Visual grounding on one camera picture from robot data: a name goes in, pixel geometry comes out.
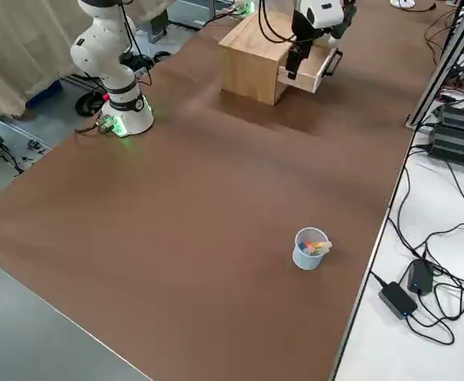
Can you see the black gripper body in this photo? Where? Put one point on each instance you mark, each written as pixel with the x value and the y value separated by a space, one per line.
pixel 302 37

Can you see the light wooden cabinet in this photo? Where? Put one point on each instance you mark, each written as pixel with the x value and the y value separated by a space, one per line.
pixel 247 67

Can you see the black finned power supply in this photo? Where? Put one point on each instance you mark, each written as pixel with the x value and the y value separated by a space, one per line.
pixel 461 117
pixel 453 145

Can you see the orange highlighter pen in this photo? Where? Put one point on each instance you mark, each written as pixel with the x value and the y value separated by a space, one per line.
pixel 315 243

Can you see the blue marker pen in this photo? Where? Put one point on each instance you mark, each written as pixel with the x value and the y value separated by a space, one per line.
pixel 302 248

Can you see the light blue pen cup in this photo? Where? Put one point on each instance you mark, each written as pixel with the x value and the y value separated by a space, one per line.
pixel 305 262

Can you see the black power adapter brick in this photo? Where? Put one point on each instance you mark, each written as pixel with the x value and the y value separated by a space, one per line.
pixel 398 299
pixel 420 275

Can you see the beige curtain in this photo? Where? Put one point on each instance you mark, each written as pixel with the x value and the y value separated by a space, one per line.
pixel 25 47

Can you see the aluminium frame post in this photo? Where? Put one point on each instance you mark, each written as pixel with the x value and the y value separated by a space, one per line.
pixel 443 67

